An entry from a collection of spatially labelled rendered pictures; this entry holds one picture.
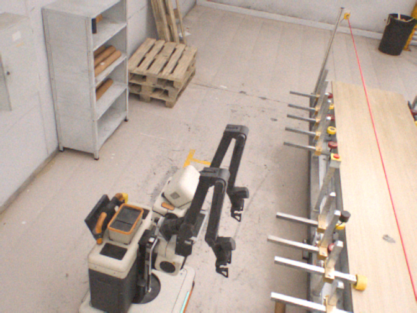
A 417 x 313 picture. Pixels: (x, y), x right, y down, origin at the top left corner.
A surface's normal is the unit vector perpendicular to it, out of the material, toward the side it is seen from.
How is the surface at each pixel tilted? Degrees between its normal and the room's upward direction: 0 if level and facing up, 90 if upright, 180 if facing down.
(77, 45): 90
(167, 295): 0
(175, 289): 0
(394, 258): 0
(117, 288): 90
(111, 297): 90
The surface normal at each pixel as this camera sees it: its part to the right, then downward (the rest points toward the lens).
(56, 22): -0.21, 0.57
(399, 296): 0.12, -0.80
